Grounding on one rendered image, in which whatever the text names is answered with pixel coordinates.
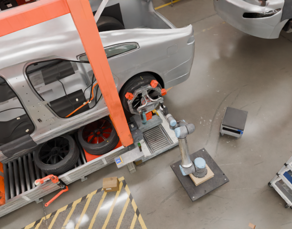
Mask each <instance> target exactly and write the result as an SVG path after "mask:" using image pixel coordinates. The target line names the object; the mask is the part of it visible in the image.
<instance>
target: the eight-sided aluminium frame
mask: <svg viewBox="0 0 292 229"><path fill-rule="evenodd" d="M149 89H152V90H155V91H158V92H159V93H160V94H161V89H160V88H159V87H156V88H153V87H152V86H151V85H150V84H148V85H146V86H143V87H141V88H139V89H136V90H135V91H134V92H133V96H134V97H133V98H132V100H128V101H127V102H128V105H129V110H130V112H131V113H132V114H137V115H140V114H139V112H138V111H137V110H134V109H133V108H132V102H133V101H134V99H135V98H136V96H137V95H138V94H139V93H142V92H144V91H146V90H149ZM161 95H162V94H161ZM158 104H159V102H158V103H156V104H154V108H153V109H152V110H154V109H155V108H156V107H157V105H158ZM152 110H151V111H152ZM142 111H144V112H145V113H148V112H150V111H147V110H146V109H144V110H142Z"/></svg>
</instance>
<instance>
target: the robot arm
mask: <svg viewBox="0 0 292 229"><path fill-rule="evenodd" d="M163 107H164V109H162V107H161V106H160V109H161V112H163V115H164V116H166V119H167V120H168V122H169V128H170V129H171V130H175V135H176V137H177V138H178V144H179V149H180V154H181V159H182V162H181V164H180V165H179V167H180V169H181V172H182V174H183V175H188V174H192V173H193V174H194V175H195V176H197V177H202V176H204V175H205V174H206V168H205V166H206V162H205V160H204V159H203V158H196V159H195V160H194V161H191V160H190V156H189V150H188V143H187V135H188V134H191V133H192V132H193V131H194V130H195V126H194V124H192V123H186V122H185V121H184V120H181V121H177V122H176V120H175V119H174V118H173V116H172V115H171V114H169V112H168V108H167V107H165V106H163Z"/></svg>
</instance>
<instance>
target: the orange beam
mask: <svg viewBox="0 0 292 229"><path fill-rule="evenodd" d="M68 13H70V10H69V7H68V5H67V2H66V0H39V1H37V2H34V3H31V4H28V5H24V6H21V7H18V8H15V9H12V10H9V11H6V12H3V13H0V37H2V36H4V35H7V34H10V33H13V32H16V31H19V30H22V29H25V28H28V27H31V26H33V25H36V24H39V23H42V22H45V21H48V20H51V19H54V18H57V17H60V16H62V15H65V14H68Z"/></svg>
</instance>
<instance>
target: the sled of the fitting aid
mask: <svg viewBox="0 0 292 229"><path fill-rule="evenodd" d="M156 115H157V116H158V118H159V120H158V121H155V122H153V123H151V124H149V125H147V126H145V127H142V128H140V130H141V132H144V131H146V130H148V129H150V128H152V127H154V126H157V125H159V124H161V123H163V120H162V119H161V117H160V116H159V114H158V113H157V112H156ZM130 121H131V122H134V123H135V121H134V119H133V117H130ZM135 124H136V123H135ZM136 126H137V125H136ZM137 128H138V126H137ZM138 129H139V128H138Z"/></svg>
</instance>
